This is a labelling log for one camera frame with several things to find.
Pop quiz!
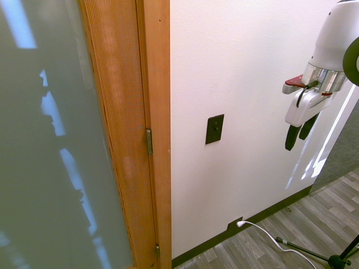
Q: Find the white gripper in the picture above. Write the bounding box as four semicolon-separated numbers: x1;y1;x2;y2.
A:
284;89;332;152

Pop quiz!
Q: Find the dark baseboard strip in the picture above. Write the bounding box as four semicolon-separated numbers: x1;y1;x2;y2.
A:
171;184;314;268

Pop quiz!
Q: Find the black tripod stand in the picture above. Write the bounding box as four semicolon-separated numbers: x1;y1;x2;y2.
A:
275;233;359;269

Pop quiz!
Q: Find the large metal door hinge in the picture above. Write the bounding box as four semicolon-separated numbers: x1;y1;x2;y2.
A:
145;128;154;157

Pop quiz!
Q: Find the wooden door frosted glass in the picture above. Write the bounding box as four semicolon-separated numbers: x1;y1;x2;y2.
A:
0;0;159;269

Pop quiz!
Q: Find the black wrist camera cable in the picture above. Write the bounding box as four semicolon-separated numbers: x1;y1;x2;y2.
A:
296;80;319;108

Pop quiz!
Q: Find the grey wrist camera red mount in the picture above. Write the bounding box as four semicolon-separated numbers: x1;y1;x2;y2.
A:
282;75;306;95

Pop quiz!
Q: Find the dark light switch plate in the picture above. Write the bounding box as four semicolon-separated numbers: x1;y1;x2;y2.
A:
205;114;225;145

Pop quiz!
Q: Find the white power cable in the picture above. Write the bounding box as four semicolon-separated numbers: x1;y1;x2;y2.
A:
242;221;318;269

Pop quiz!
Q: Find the dark wall outlet plate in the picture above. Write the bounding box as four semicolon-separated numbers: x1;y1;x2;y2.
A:
227;216;244;232

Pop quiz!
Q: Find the wooden door frame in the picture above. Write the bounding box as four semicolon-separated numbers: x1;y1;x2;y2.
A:
136;0;173;269

